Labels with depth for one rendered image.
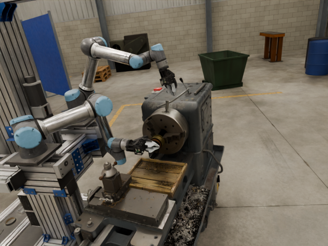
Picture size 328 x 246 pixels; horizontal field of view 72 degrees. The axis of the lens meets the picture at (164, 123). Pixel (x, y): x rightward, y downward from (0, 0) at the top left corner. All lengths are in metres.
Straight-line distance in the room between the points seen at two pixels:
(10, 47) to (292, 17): 11.62
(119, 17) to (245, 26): 5.79
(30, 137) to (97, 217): 0.53
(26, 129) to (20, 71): 0.52
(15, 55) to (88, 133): 0.70
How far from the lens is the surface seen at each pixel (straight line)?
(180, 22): 11.40
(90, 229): 1.27
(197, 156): 1.75
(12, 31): 1.75
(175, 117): 1.50
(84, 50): 1.65
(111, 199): 1.22
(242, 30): 11.73
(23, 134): 1.33
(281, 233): 2.42
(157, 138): 1.45
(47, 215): 2.16
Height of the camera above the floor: 1.78
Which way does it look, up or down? 23 degrees down
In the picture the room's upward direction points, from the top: 7 degrees counter-clockwise
